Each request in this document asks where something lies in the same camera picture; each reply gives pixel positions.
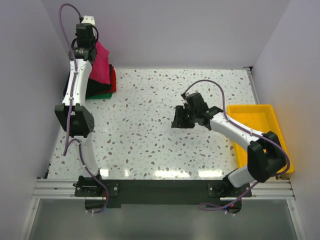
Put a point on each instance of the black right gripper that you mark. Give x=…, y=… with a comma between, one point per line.
x=178, y=121

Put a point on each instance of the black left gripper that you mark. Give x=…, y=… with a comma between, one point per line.
x=94, y=40

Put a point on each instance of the magenta pink t-shirt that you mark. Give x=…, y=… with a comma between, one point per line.
x=101, y=70

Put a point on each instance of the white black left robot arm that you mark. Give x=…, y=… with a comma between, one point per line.
x=72, y=114

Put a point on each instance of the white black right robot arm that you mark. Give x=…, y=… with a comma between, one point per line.
x=265, y=156

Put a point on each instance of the red folded t-shirt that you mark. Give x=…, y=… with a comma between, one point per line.
x=113, y=80

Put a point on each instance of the black folded t-shirt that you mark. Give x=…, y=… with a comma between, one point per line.
x=95, y=88

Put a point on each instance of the green folded t-shirt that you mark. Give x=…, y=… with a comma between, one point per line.
x=102, y=96

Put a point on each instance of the yellow plastic tray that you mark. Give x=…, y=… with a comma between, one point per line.
x=260, y=117

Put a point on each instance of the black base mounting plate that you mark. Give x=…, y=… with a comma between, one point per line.
x=114, y=193

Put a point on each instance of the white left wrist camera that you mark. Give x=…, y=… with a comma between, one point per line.
x=87, y=19

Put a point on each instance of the aluminium right side rail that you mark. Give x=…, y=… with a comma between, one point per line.
x=252, y=84

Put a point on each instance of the aluminium rail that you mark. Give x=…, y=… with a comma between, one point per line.
x=272, y=189
x=252, y=84

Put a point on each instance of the aluminium front rail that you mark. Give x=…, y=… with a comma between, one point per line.
x=272, y=189

